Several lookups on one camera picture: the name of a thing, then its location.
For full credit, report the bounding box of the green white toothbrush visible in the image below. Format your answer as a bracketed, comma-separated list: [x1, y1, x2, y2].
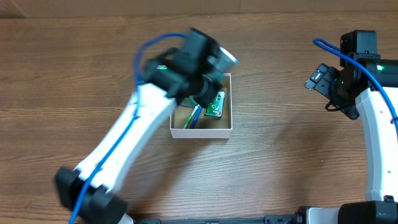
[183, 105, 200, 129]

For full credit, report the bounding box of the left blue cable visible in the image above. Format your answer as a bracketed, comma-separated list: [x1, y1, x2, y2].
[68, 32, 190, 224]

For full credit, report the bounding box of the black base frame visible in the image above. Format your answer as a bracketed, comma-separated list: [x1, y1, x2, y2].
[134, 206, 310, 224]

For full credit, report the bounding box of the blue cable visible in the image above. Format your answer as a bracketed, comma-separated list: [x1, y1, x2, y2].
[68, 32, 190, 224]
[312, 37, 398, 131]

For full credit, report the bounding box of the blue toothbrush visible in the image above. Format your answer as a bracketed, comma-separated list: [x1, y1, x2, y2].
[190, 106, 203, 129]

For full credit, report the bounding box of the green Dettol soap packet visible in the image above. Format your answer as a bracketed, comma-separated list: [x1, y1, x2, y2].
[204, 91, 226, 119]

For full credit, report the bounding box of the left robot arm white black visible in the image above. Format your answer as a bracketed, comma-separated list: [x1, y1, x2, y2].
[55, 28, 238, 223]

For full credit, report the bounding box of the white cardboard box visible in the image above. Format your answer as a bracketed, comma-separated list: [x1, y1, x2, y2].
[169, 73, 233, 139]

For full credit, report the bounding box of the purple soap pump bottle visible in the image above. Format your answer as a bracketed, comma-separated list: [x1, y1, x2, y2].
[179, 97, 198, 108]

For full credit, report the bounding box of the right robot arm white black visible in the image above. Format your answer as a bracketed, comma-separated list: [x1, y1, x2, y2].
[292, 30, 397, 223]

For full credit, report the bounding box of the right blue cable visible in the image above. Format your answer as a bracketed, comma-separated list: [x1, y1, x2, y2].
[312, 37, 398, 131]

